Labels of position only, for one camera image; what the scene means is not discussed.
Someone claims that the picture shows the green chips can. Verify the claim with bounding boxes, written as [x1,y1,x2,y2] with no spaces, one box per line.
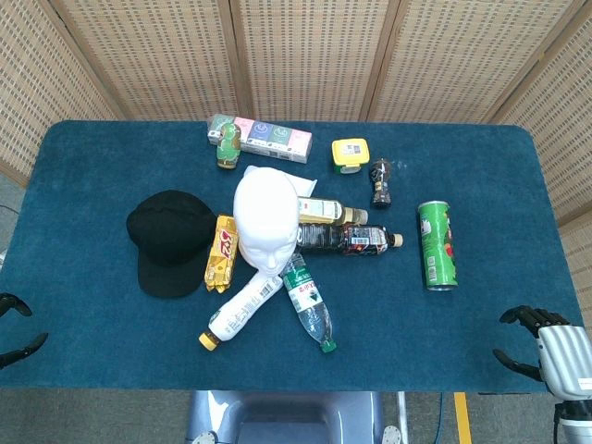
[417,199,460,292]

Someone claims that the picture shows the white bottle yellow cap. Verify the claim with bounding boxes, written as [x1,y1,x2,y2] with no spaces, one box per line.
[198,270,284,353]

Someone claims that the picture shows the white soft pouch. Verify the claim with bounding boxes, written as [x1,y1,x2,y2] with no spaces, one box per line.
[243,165,319,200]

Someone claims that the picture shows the green tub yellow lid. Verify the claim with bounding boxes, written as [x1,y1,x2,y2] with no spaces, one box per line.
[330,137,372,178]

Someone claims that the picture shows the clear water bottle green cap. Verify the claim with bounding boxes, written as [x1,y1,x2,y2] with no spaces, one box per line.
[281,252,339,354]

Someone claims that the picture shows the green nesting doll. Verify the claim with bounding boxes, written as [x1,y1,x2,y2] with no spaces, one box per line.
[216,121,245,171]

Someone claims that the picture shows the black coffee bottle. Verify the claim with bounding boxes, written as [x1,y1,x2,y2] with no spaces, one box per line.
[295,222,404,257]

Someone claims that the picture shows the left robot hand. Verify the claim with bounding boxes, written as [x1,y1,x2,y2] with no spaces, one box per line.
[0,291,49,370]

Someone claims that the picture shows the multicolour tissue pack box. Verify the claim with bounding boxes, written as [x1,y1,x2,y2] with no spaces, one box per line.
[206,113,314,165]

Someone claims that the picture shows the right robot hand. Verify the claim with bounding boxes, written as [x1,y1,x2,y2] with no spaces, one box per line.
[492,304,592,400]

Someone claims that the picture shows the yellow snack packet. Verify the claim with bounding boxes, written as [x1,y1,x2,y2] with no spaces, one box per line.
[203,214,239,293]

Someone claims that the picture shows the black cap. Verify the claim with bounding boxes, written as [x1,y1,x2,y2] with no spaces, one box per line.
[126,189,217,299]

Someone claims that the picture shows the white foam mannequin head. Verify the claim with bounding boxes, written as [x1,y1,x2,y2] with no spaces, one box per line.
[232,165,300,278]

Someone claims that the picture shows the dark pepper grinder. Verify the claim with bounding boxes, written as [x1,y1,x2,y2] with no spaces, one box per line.
[368,158,394,208]

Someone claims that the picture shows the white table leg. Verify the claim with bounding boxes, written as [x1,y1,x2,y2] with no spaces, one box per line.
[396,391,411,444]

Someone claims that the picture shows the blue cable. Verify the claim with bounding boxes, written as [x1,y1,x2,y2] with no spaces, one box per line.
[431,392,445,444]

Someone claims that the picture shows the olive tea bottle white label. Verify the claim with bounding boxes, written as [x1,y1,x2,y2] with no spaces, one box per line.
[296,196,370,227]

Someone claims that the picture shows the blue table cloth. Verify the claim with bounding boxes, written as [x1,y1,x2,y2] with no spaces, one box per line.
[0,119,585,395]

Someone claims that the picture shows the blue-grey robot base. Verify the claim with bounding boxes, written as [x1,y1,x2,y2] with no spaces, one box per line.
[187,390,385,444]

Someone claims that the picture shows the woven bamboo folding screen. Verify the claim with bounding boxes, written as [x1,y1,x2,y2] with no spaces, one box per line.
[0,0,592,253]

